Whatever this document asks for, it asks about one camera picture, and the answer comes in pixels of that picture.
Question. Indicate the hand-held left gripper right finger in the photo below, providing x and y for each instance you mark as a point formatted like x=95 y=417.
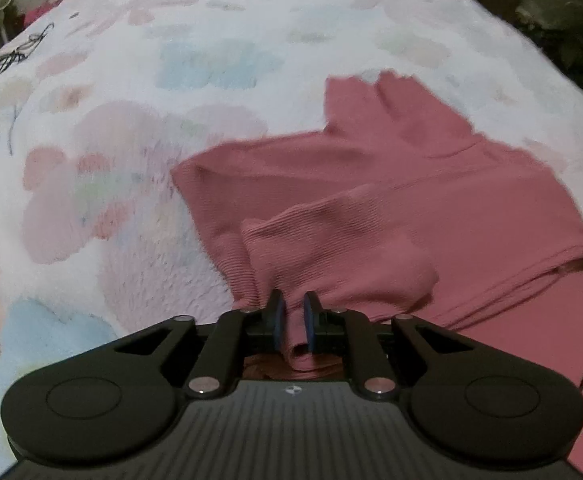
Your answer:
x=311 y=322

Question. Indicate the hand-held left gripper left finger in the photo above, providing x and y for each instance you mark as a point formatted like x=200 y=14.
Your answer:
x=275 y=320

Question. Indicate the pink long sleeve shirt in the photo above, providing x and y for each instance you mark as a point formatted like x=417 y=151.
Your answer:
x=421 y=185

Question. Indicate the floral fleece blanket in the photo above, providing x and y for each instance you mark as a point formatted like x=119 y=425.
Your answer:
x=196 y=60

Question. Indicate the red cloth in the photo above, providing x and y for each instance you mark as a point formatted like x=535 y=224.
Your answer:
x=38 y=12

